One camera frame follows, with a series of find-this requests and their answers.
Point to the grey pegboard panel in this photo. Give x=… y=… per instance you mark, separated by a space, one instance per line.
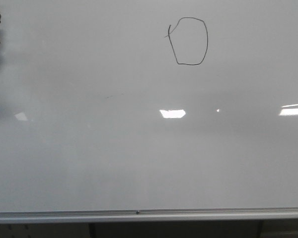
x=74 y=230

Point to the white whiteboard with aluminium frame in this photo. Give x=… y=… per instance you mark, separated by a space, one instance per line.
x=148 y=110

